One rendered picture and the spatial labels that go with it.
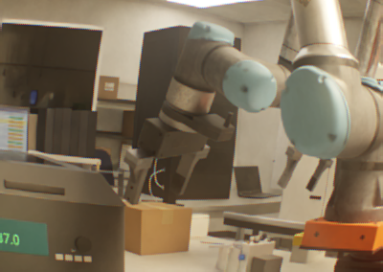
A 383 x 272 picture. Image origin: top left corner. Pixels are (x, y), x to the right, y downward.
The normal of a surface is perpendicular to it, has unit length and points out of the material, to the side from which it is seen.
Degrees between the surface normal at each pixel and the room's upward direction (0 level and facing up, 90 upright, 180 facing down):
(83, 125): 90
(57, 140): 90
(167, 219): 90
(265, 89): 114
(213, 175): 90
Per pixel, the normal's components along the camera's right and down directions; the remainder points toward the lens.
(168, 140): 0.73, 0.44
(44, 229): 0.58, 0.03
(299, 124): -0.79, 0.05
